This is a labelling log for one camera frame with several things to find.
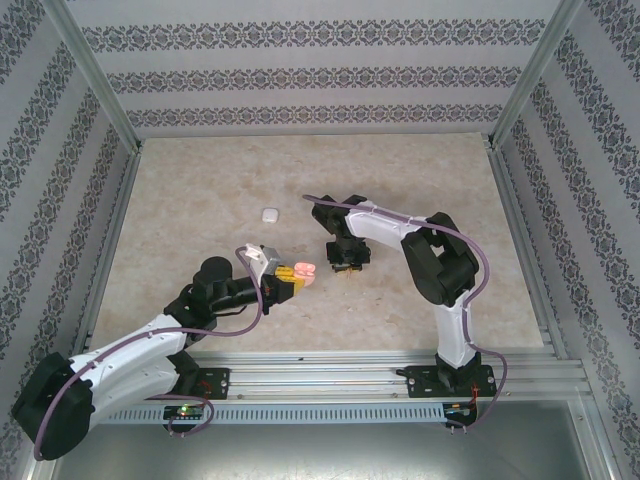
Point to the pink earbud charging case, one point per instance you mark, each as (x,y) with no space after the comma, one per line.
(305,272)

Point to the white earbud charging case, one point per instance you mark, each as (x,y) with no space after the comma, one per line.
(270,215)

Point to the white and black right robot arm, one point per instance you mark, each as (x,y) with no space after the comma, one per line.
(445,325)

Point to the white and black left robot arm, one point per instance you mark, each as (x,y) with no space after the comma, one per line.
(125,355)

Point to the circuit board with green light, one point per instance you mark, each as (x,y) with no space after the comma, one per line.
(185,412)

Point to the grey metal panel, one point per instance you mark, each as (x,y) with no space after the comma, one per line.
(320,455)

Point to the small circuit board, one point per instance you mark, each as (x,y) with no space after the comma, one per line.
(460,409)

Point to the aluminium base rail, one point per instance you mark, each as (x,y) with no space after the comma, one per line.
(320,375)

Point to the aluminium side rail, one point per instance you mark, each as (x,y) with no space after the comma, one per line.
(121,200)
(511,200)

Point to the aluminium frame post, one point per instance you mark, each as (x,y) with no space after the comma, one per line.
(532,75)
(95,75)

